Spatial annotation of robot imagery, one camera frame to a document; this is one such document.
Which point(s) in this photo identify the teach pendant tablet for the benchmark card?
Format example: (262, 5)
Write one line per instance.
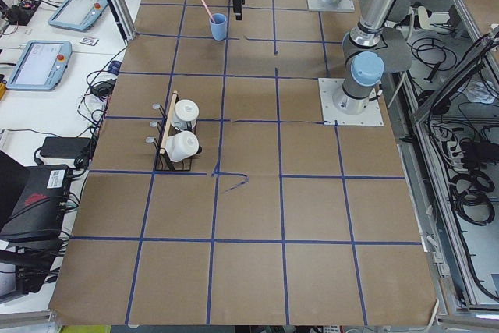
(77, 15)
(41, 66)

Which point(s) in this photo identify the white mug near rack end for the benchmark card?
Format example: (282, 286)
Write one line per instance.
(182, 145)

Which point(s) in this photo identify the pink chopstick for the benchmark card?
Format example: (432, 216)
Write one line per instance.
(210, 14)

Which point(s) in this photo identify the lower teach pendant tablet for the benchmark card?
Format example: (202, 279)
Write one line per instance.
(41, 66)

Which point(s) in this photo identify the wooden rack dowel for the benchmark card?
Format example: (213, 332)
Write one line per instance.
(167, 125)

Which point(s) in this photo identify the light blue plastic cup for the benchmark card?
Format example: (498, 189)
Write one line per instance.
(218, 25)

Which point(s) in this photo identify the grey office chair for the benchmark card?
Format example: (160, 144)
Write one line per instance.
(393, 48)

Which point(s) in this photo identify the white mug rack end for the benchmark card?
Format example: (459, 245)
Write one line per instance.
(182, 145)
(185, 115)

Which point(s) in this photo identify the black wire mug rack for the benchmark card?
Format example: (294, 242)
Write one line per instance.
(163, 161)

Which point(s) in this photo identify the white mug far rack end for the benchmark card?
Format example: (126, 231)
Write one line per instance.
(185, 115)

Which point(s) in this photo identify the upper teach pendant tablet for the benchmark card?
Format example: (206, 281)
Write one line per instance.
(77, 15)

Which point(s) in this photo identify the black power adapter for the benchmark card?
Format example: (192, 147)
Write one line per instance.
(64, 147)

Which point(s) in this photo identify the black computer box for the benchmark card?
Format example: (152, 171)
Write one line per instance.
(33, 202)

